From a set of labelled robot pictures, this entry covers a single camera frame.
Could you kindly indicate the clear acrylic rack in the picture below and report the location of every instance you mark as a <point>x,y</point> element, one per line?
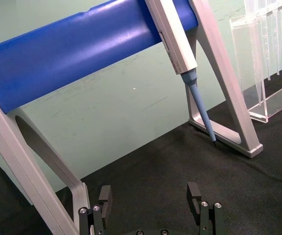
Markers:
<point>273,105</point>

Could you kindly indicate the clear plastic pipette tip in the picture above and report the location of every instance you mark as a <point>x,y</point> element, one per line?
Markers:
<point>278,49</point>
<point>261,73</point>
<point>269,58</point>

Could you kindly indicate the blue and grey pipette stand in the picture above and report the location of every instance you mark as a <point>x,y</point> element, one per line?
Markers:
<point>82,56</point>

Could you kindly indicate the white pipette with blue shaft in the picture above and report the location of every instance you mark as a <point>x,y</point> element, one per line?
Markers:
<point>177,49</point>

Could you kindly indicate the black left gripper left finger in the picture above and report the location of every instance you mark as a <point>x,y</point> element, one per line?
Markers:
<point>98,220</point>

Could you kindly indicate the black table cloth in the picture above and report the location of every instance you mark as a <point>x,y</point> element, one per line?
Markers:
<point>155,176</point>

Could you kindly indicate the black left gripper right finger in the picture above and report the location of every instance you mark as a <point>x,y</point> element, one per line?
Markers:
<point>205,218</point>

